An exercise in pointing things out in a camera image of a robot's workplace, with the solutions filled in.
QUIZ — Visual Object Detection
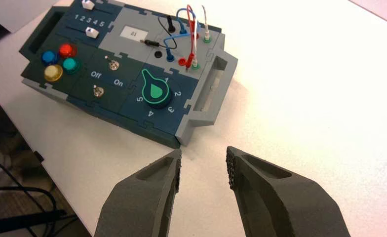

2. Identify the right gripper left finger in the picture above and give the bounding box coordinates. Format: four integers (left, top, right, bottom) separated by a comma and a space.
93, 149, 183, 237

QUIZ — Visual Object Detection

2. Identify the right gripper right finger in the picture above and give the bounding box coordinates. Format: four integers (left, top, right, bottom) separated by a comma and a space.
226, 146, 351, 237

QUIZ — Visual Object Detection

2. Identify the red banana plug wire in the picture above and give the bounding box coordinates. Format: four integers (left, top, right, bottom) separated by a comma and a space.
184, 3, 201, 70

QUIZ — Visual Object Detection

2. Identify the blue grey control box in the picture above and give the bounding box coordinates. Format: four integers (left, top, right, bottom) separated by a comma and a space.
18, 0, 238, 150

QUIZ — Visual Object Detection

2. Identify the dark green rotary knob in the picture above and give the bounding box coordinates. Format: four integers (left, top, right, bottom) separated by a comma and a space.
141, 69, 173, 109

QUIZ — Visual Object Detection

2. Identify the black bar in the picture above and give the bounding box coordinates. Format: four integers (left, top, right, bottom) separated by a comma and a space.
0, 210, 67, 236

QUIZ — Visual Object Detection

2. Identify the teal push button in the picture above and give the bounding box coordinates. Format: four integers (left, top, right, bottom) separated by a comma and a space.
62, 58, 81, 75

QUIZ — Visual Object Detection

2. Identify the yellow push button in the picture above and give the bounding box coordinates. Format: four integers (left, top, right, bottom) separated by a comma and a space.
43, 64, 64, 83

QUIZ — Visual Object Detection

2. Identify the red push button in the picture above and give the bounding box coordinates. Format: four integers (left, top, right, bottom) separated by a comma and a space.
58, 43, 78, 59

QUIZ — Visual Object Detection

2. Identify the white number label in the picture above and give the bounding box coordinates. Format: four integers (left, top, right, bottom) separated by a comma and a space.
120, 26, 150, 41

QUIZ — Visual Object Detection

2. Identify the blue push button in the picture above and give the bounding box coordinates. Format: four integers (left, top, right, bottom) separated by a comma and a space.
41, 50, 59, 65

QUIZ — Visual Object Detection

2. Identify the black cable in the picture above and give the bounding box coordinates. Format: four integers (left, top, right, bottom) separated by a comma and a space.
0, 186, 58, 213

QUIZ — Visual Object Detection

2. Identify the blue banana plug wire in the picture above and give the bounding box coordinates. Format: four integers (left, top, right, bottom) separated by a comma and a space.
163, 8, 195, 63

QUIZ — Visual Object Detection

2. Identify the black banana plug wire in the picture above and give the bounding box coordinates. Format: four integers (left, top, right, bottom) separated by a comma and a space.
140, 14, 178, 50

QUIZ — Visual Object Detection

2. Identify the white banana plug wire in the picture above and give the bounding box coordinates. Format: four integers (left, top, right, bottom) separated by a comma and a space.
192, 4, 211, 68

